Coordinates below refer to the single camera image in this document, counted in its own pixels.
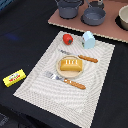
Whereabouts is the yellow toy bread loaf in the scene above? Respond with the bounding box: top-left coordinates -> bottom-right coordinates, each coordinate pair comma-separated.
60,59 -> 83,71

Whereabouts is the red toy tomato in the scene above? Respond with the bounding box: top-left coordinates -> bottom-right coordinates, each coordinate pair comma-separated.
63,34 -> 73,45

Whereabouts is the grey toy saucepan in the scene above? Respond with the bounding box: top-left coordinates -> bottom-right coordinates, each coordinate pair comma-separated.
83,3 -> 106,26

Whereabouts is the round wooden plate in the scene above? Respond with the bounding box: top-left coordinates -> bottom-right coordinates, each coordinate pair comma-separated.
56,55 -> 83,78

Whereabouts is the woven beige placemat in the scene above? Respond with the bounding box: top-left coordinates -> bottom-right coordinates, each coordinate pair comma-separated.
14,31 -> 114,128

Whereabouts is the light blue milk carton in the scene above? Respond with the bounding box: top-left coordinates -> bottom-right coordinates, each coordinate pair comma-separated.
82,31 -> 95,49

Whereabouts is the yellow toy butter box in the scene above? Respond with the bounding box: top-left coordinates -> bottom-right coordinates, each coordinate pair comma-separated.
3,69 -> 26,87

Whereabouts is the grey toy cooking pot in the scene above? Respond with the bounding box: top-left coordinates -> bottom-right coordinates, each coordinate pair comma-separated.
55,0 -> 83,19

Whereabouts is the beige bowl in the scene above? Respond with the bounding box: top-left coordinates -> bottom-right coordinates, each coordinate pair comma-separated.
119,5 -> 128,30

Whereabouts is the toy fork wooden handle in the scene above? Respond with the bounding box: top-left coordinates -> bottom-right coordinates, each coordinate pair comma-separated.
45,71 -> 86,90

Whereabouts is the toy knife wooden handle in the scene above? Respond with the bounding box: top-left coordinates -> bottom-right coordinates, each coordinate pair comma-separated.
58,49 -> 98,63

